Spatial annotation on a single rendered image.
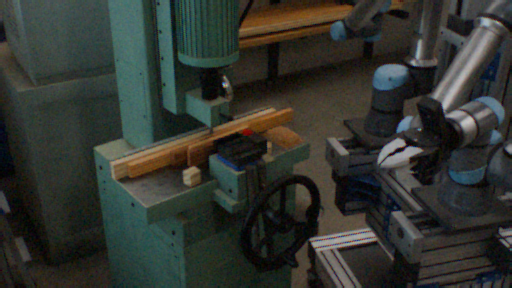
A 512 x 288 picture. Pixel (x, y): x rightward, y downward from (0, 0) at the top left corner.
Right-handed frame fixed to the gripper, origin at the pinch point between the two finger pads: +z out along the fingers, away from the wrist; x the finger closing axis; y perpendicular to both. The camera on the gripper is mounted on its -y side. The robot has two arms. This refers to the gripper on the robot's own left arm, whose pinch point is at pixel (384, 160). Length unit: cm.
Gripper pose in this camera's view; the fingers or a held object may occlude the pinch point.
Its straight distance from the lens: 114.4
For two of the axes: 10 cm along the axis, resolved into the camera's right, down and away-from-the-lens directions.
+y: 0.3, 8.5, 5.3
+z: -7.9, 3.5, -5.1
